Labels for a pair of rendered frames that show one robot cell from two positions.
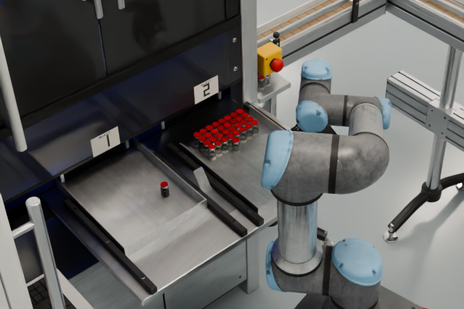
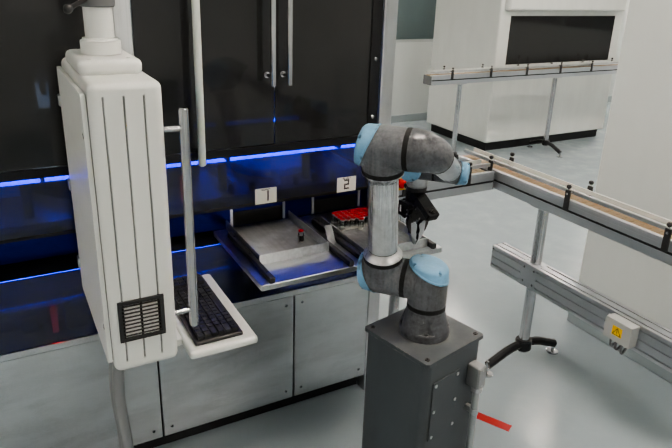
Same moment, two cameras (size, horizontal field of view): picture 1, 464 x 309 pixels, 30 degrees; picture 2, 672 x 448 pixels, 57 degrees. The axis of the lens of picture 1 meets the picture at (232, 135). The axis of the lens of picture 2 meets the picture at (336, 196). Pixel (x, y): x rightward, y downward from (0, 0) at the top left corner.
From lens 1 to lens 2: 0.84 m
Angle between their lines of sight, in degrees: 22
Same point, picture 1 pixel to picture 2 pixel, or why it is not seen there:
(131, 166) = (282, 226)
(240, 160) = (362, 233)
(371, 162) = (435, 144)
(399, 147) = (504, 321)
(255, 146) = not seen: hidden behind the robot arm
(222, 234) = (335, 263)
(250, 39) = not seen: hidden behind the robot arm
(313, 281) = (391, 278)
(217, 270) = (340, 353)
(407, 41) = not seen: hidden behind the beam
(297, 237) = (380, 224)
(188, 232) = (310, 259)
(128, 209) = (271, 244)
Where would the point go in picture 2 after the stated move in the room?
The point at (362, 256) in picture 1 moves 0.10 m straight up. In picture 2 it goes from (433, 264) to (436, 232)
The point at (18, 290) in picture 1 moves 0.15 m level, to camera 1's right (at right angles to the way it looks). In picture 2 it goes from (159, 177) to (219, 182)
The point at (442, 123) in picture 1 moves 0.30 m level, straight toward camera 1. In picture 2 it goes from (531, 276) to (517, 304)
